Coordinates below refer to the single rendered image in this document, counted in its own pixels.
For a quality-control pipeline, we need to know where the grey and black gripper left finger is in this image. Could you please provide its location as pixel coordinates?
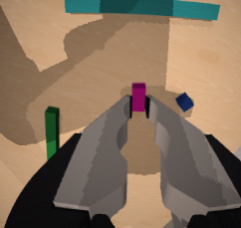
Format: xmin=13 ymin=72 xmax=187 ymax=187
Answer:
xmin=4 ymin=95 xmax=132 ymax=228

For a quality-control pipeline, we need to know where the magenta block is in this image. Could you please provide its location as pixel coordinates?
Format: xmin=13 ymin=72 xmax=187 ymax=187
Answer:
xmin=132 ymin=83 xmax=146 ymax=112

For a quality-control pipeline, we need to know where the turquoise rod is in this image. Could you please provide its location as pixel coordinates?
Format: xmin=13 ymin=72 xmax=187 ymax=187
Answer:
xmin=65 ymin=0 xmax=220 ymax=21

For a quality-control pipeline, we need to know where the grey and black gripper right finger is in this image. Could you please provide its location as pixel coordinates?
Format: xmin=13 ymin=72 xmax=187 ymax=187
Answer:
xmin=144 ymin=95 xmax=241 ymax=228

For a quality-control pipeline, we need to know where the green rod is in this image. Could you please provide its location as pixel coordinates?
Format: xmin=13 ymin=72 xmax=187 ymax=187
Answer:
xmin=45 ymin=107 xmax=60 ymax=160

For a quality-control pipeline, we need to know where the small dark blue cube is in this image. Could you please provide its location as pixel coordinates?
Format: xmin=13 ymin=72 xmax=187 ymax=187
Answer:
xmin=175 ymin=92 xmax=194 ymax=112

